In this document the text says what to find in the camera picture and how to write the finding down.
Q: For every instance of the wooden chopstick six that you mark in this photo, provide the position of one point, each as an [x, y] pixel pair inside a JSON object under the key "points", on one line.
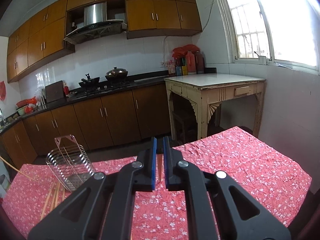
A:
{"points": [[159, 165]]}

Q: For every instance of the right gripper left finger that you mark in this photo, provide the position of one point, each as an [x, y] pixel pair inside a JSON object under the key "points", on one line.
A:
{"points": [[102, 207]]}

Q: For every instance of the red basin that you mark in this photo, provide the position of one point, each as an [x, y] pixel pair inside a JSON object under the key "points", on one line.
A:
{"points": [[24, 102]]}

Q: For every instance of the metal cup on windowsill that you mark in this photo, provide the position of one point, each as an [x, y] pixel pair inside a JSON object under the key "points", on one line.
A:
{"points": [[262, 59]]}

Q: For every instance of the upper wooden wall cabinets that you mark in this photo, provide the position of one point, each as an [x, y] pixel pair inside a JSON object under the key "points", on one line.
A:
{"points": [[57, 28]]}

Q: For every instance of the green basin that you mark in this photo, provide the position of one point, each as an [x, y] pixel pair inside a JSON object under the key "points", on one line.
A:
{"points": [[21, 111]]}

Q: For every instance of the gas stove top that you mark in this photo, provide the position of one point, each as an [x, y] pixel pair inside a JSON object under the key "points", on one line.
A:
{"points": [[105, 87]]}

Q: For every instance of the cream wooden side table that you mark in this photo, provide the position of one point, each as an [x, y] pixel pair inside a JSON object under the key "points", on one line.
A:
{"points": [[206, 92]]}

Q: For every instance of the right window frame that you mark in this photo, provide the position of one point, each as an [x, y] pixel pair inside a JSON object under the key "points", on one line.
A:
{"points": [[286, 32]]}

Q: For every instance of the dark wooden cutting board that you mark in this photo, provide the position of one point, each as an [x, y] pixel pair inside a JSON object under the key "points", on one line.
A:
{"points": [[54, 92]]}

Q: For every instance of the black wok with handle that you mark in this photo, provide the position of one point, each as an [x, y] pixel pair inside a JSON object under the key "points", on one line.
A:
{"points": [[89, 83]]}

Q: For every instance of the lidded dark cooking pot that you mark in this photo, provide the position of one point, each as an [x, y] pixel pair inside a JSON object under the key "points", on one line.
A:
{"points": [[116, 74]]}

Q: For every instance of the wooden chopstick three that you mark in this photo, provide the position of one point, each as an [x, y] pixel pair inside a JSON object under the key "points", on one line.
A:
{"points": [[57, 194]]}

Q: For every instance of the wire utensil holder basket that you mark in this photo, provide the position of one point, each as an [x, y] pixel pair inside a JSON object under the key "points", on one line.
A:
{"points": [[69, 163]]}

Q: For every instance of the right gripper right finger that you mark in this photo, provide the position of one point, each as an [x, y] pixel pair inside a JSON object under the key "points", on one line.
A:
{"points": [[217, 206]]}

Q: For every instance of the stainless range hood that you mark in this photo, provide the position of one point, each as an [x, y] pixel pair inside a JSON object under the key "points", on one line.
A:
{"points": [[96, 20]]}

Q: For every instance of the lower wooden kitchen cabinets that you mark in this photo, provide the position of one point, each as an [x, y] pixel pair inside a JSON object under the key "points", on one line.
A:
{"points": [[113, 119]]}

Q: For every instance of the red sauce bottle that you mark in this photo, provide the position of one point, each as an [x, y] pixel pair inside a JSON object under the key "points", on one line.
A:
{"points": [[65, 88]]}

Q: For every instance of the wooden chopstick four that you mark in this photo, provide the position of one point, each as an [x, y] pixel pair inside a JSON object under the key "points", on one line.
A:
{"points": [[63, 194]]}

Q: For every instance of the wooden chopstick five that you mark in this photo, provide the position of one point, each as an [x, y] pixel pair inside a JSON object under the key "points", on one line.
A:
{"points": [[2, 159]]}

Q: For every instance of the wooden chopstick two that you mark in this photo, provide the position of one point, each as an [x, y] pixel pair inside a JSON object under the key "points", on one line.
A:
{"points": [[53, 198]]}

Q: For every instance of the red floral tablecloth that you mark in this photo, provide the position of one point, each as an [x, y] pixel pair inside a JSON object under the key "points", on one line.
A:
{"points": [[273, 179]]}

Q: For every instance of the colourful boxes on counter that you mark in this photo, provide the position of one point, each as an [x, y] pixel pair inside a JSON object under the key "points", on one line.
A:
{"points": [[177, 67]]}

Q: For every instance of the wooden chopstick one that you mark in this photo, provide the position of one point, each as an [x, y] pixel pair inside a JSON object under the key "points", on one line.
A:
{"points": [[47, 200]]}

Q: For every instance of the red bag behind thermoses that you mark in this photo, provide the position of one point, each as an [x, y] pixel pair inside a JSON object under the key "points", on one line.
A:
{"points": [[182, 51]]}

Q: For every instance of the dark red thermos flask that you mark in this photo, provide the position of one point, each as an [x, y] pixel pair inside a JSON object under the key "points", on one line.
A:
{"points": [[199, 62]]}

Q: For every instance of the red plastic bag on wall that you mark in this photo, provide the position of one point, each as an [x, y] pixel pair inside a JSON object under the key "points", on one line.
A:
{"points": [[3, 91]]}

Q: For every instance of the red plastic bag on counter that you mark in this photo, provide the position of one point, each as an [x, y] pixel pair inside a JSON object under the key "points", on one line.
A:
{"points": [[32, 104]]}

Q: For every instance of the sink faucet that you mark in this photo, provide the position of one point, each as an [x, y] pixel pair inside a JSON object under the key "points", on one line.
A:
{"points": [[3, 121]]}

